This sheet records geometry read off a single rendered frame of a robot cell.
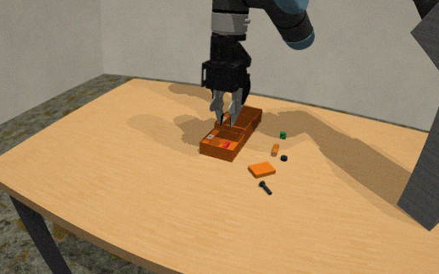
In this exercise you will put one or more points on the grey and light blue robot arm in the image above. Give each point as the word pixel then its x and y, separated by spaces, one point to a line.
pixel 289 17

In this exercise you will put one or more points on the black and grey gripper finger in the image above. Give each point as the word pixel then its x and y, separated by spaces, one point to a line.
pixel 217 104
pixel 238 99

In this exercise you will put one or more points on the black bolt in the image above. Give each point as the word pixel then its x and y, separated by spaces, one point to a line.
pixel 263 185

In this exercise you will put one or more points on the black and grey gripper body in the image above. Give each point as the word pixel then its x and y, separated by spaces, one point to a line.
pixel 223 69

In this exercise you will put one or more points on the orange flat square pad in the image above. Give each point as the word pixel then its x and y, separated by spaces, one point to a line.
pixel 261 169

